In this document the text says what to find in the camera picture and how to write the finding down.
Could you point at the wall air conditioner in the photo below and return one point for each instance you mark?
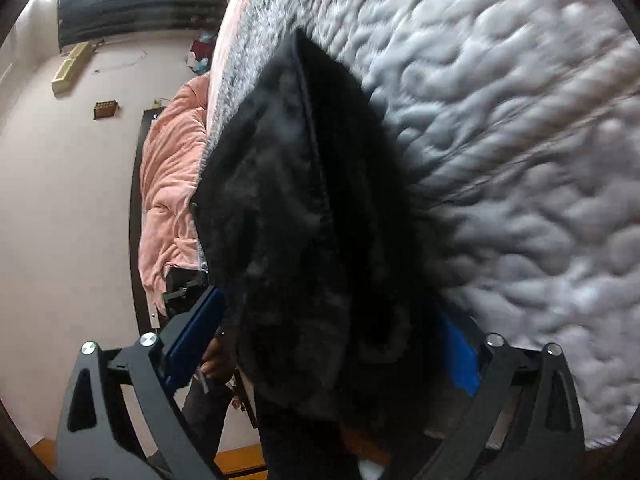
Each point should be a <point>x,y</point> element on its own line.
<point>71,67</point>

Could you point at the pink blanket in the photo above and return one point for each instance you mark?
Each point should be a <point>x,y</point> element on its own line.
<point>171,159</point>

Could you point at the grey quilted bed cover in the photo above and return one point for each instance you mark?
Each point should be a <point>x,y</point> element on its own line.
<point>517,123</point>

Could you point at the left hand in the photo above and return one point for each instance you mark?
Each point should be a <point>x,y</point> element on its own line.
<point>217,364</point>

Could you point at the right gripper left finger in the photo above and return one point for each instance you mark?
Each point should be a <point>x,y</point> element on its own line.
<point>96,438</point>

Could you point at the black pants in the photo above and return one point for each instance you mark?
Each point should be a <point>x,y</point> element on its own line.
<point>305,222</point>

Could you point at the dark wooden headboard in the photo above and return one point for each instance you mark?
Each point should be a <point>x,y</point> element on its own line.
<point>141,311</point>

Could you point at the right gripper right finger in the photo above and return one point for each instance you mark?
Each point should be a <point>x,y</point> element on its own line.
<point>523,420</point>

